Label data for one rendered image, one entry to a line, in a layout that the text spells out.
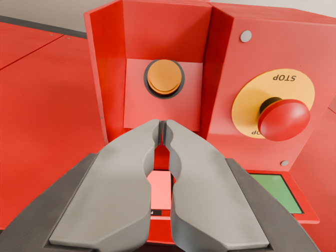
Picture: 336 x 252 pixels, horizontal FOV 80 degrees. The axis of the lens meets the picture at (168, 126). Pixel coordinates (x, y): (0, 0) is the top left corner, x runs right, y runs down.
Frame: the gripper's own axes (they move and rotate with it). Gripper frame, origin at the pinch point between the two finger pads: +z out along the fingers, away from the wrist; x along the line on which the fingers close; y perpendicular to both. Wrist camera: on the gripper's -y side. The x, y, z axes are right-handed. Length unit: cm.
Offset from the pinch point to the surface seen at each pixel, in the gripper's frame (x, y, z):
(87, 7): -31, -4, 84
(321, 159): 35.1, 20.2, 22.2
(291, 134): 10.7, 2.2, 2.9
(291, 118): 10.0, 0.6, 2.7
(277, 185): 12.7, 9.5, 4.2
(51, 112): -20.7, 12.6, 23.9
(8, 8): -62, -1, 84
